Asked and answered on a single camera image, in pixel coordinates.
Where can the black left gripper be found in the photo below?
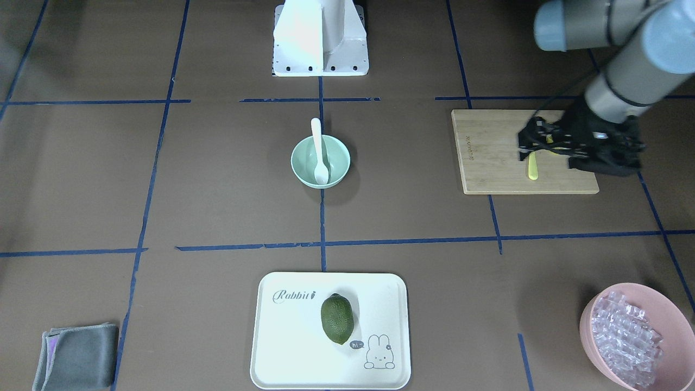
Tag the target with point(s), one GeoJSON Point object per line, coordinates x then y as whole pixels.
{"type": "Point", "coordinates": [579, 126]}

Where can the light green bowl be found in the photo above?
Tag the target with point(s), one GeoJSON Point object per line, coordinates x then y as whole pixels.
{"type": "Point", "coordinates": [304, 159]}

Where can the white plastic spoon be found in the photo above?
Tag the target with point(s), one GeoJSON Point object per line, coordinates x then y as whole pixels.
{"type": "Point", "coordinates": [321, 174]}

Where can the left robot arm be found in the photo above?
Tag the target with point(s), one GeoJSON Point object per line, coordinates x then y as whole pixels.
{"type": "Point", "coordinates": [655, 49]}

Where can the pink bowl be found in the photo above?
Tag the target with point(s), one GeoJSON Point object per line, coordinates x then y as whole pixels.
{"type": "Point", "coordinates": [676, 368]}

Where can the yellow plastic knife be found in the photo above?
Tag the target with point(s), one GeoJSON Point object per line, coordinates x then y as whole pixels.
{"type": "Point", "coordinates": [532, 170]}

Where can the bamboo cutting board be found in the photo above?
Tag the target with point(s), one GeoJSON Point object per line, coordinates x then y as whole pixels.
{"type": "Point", "coordinates": [487, 147]}

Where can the clear ice cubes pile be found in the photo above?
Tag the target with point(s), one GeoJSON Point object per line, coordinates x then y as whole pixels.
{"type": "Point", "coordinates": [626, 340]}

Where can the green avocado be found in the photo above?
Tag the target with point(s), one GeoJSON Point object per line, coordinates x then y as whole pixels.
{"type": "Point", "coordinates": [337, 318]}

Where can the cream rabbit tray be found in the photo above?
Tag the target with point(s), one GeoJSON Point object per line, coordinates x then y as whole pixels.
{"type": "Point", "coordinates": [291, 351]}

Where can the grey folded cloth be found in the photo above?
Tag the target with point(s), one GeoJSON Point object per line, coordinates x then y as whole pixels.
{"type": "Point", "coordinates": [77, 358]}

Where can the white camera pole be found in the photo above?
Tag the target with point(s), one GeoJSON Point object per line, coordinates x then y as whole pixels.
{"type": "Point", "coordinates": [320, 39]}

